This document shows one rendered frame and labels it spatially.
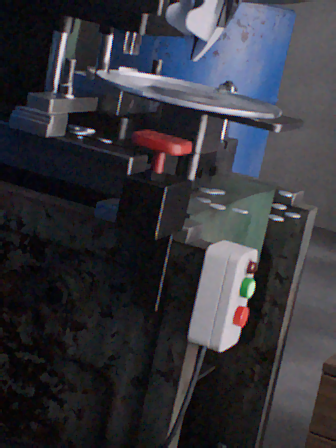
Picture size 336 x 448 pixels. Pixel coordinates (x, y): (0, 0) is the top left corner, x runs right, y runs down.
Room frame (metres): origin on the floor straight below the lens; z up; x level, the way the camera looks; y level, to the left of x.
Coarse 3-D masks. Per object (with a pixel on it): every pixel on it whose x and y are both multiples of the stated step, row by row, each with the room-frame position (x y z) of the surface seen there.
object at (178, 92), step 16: (112, 80) 1.88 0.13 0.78; (128, 80) 1.92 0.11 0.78; (144, 80) 1.97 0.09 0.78; (160, 80) 2.03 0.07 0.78; (176, 80) 2.04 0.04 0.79; (144, 96) 1.77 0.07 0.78; (160, 96) 1.76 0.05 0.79; (176, 96) 1.84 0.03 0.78; (192, 96) 1.84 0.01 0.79; (208, 96) 1.88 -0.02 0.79; (224, 96) 1.99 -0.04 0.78; (240, 96) 2.02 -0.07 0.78; (224, 112) 1.77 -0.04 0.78; (240, 112) 1.78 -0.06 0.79; (256, 112) 1.86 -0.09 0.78; (272, 112) 1.90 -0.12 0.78
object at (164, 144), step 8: (136, 136) 1.54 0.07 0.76; (144, 136) 1.53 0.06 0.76; (152, 136) 1.54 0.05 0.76; (160, 136) 1.55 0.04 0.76; (168, 136) 1.57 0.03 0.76; (136, 144) 1.54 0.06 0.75; (144, 144) 1.53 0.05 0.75; (152, 144) 1.53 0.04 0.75; (160, 144) 1.52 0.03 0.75; (168, 144) 1.52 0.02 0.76; (176, 144) 1.52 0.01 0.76; (184, 144) 1.54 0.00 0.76; (160, 152) 1.54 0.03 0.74; (168, 152) 1.52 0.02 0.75; (176, 152) 1.52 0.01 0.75; (184, 152) 1.54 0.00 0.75; (152, 160) 1.55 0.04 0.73; (160, 160) 1.55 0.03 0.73; (152, 168) 1.55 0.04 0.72; (160, 168) 1.55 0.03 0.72
